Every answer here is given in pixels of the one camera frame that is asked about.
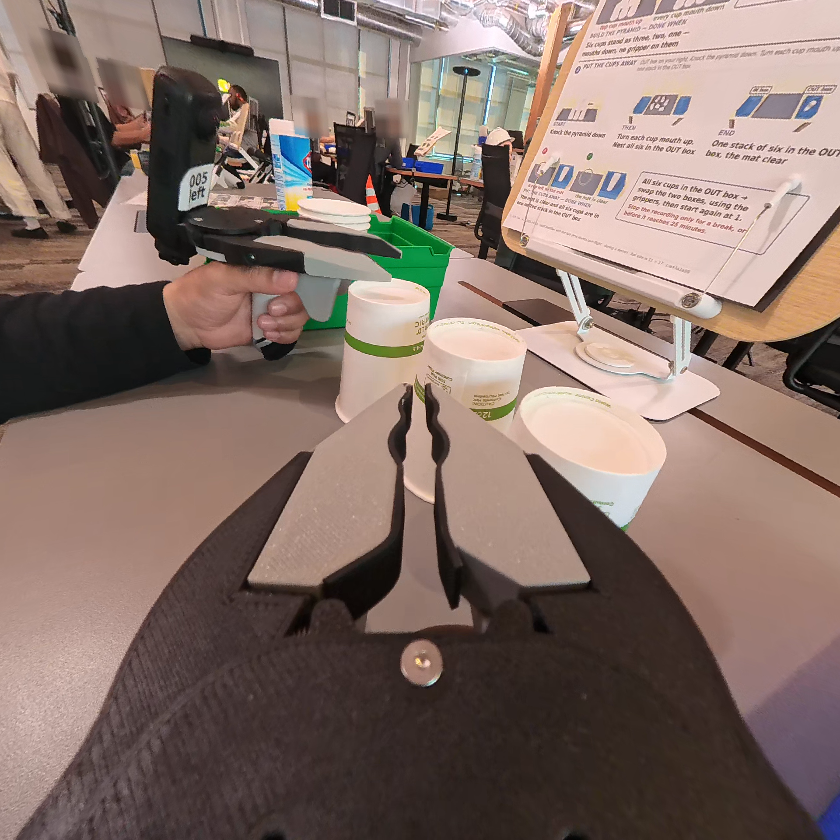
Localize person's left hand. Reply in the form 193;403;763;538
163;264;311;352

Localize person's left forearm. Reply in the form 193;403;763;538
0;281;212;424

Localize printed label sheet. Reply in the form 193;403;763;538
134;192;280;211

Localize wipes canister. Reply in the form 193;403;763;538
269;118;315;212

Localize green plastic bin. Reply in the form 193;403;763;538
298;213;455;331

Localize brown coat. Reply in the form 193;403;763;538
36;92;116;211

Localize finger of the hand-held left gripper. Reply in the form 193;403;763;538
251;236;393;283
284;218;403;260

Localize printed instruction sheet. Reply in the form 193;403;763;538
518;0;840;309

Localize dark table cable hatch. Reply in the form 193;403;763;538
502;298;560;327

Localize dark wall screen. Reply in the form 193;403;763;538
161;36;283;120

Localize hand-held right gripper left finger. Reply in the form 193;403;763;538
246;384;414;622

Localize black floor lamp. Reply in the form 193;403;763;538
451;66;483;221

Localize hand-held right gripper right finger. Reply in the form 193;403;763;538
423;382;592;616

